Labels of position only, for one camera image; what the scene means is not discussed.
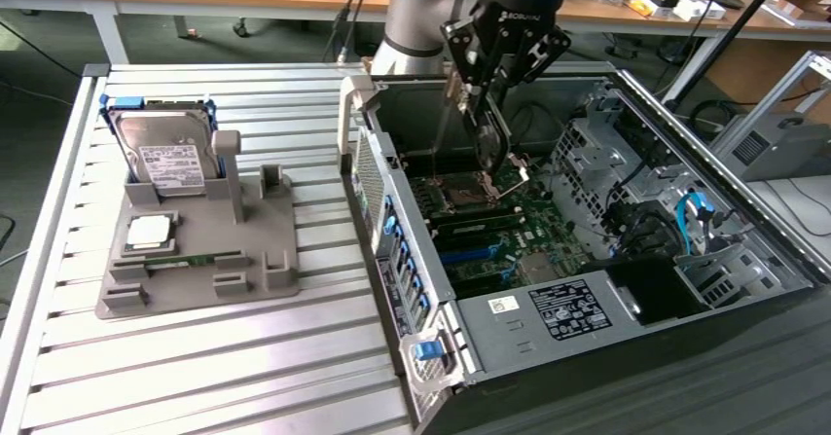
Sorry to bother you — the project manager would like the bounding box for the black graphics card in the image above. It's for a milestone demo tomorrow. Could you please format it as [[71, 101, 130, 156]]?
[[428, 72, 514, 176]]

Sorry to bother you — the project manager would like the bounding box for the black office chair base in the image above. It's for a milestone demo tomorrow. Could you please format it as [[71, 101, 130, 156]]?
[[602, 33, 693, 66]]

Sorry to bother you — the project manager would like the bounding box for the perforated metal drive cage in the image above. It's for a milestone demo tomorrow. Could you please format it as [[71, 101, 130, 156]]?
[[549, 89, 658, 202]]

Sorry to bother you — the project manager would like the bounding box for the metal socket cover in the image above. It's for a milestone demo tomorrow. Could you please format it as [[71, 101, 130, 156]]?
[[498, 152, 534, 199]]

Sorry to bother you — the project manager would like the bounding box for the small white box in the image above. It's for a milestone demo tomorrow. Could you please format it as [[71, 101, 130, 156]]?
[[672, 0, 726, 22]]

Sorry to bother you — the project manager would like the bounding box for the CPU socket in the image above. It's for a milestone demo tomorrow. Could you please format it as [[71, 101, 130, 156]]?
[[438, 171, 513, 211]]

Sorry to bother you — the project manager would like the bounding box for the open PC case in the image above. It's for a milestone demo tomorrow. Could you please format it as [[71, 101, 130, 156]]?
[[336, 62, 831, 435]]

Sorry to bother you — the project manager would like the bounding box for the black stand pole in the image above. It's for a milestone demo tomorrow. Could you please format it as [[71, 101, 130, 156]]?
[[660, 0, 792, 111]]

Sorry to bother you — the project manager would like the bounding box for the black labelled RAM stick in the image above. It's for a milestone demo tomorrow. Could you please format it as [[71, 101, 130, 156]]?
[[432, 214, 525, 237]]

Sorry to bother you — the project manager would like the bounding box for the green motherboard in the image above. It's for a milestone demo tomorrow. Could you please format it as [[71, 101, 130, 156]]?
[[402, 147, 609, 296]]

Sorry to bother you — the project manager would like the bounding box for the blue expansion slot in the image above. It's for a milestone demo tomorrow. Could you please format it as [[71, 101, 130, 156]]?
[[438, 245, 498, 265]]

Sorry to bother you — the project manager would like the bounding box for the grey computer tower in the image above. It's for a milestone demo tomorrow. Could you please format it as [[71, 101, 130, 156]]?
[[709, 111, 831, 183]]

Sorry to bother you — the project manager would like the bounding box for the hard disk in blue caddy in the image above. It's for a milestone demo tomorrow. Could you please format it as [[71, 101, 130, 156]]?
[[99, 94, 225, 199]]

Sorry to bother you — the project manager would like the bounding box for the grey disk bay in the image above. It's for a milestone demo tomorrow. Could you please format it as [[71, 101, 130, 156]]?
[[672, 249, 790, 310]]

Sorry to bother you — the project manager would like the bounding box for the grey power supply unit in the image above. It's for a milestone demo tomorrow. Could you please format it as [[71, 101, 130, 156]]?
[[456, 272, 644, 374]]

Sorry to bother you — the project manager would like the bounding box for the grey parts rack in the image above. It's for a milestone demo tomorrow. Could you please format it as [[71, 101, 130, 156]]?
[[94, 130, 303, 320]]

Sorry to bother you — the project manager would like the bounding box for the silver CPU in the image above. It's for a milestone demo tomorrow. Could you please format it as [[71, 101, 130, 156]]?
[[123, 214, 177, 250]]

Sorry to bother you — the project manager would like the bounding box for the green RAM stick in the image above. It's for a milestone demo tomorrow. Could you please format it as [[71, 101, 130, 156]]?
[[142, 255, 217, 268]]

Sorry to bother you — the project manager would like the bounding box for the black coiled cable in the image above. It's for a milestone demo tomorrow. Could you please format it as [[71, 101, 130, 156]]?
[[685, 97, 742, 135]]

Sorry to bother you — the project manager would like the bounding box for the black wire bundle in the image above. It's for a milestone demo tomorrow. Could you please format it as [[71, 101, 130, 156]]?
[[601, 199, 682, 261]]

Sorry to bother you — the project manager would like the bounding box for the blue disk wire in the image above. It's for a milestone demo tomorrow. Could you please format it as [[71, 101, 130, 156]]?
[[672, 187, 716, 261]]

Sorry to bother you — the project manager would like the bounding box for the aluminium profile frame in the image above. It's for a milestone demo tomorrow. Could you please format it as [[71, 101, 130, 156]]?
[[709, 49, 831, 152]]

